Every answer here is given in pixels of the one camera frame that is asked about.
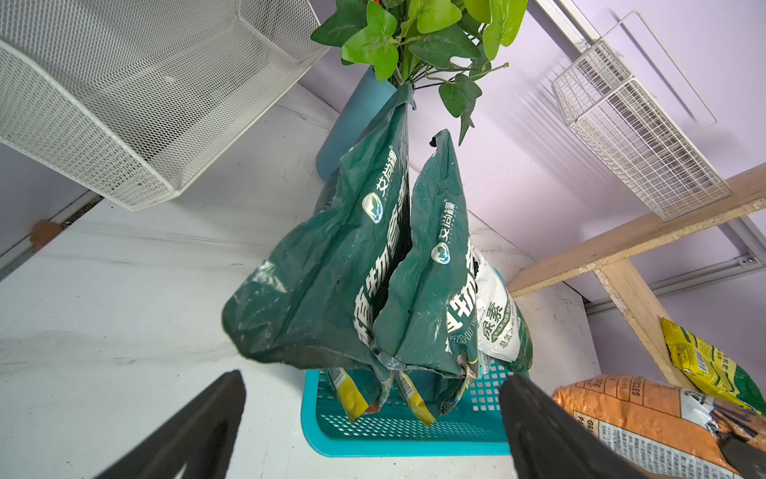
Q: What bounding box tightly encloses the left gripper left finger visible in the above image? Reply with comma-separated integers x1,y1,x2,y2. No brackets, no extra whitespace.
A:
99,370,247,478

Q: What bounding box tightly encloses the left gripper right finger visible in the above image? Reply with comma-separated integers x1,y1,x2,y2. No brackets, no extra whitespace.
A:
499,374,650,478

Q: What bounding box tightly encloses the white green small bag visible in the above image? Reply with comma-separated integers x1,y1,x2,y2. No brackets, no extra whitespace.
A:
476,251,534,373

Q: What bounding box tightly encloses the orange green snack bag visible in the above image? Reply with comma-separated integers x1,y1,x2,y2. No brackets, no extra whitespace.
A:
552,375,765,478

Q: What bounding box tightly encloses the teal plastic basket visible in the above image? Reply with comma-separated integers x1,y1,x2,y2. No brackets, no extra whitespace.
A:
301,349,511,457

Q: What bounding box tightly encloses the dark green soil bag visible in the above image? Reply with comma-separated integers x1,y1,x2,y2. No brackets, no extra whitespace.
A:
223,85,413,421
372,128,481,427

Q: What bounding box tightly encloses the yellow green fertilizer bag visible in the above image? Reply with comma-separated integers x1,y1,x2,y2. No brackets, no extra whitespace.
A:
660,317,765,415

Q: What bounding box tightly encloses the wooden two-tier shelf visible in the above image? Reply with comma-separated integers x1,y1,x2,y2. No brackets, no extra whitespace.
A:
507,162,766,393

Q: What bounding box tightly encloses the white mesh corner rack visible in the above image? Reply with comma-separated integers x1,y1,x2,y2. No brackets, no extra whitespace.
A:
1,1,325,211

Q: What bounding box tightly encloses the teal vase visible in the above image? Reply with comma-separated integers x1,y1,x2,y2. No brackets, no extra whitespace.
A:
315,67,396,182

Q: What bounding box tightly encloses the artificial green plant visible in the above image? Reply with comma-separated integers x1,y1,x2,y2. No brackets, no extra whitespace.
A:
311,0,529,136

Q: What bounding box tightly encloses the white wire wall basket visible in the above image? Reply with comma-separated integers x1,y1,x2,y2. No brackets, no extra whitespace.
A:
553,36,732,221

